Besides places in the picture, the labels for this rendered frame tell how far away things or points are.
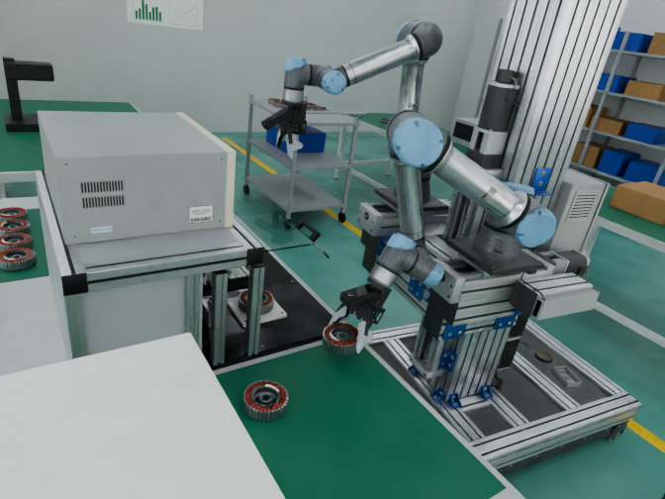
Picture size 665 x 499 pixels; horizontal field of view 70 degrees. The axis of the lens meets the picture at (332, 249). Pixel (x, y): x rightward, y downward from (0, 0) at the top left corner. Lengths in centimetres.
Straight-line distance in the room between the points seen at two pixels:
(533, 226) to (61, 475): 119
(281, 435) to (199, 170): 66
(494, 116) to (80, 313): 134
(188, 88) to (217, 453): 646
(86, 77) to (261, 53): 227
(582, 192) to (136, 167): 150
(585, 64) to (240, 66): 574
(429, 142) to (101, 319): 86
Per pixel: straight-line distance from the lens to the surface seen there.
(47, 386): 68
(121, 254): 115
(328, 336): 138
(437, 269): 142
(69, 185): 115
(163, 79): 678
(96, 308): 115
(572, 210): 196
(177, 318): 121
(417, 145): 122
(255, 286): 125
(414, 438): 127
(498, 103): 172
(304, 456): 117
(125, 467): 57
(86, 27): 656
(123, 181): 116
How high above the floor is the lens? 164
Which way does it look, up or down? 26 degrees down
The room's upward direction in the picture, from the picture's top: 8 degrees clockwise
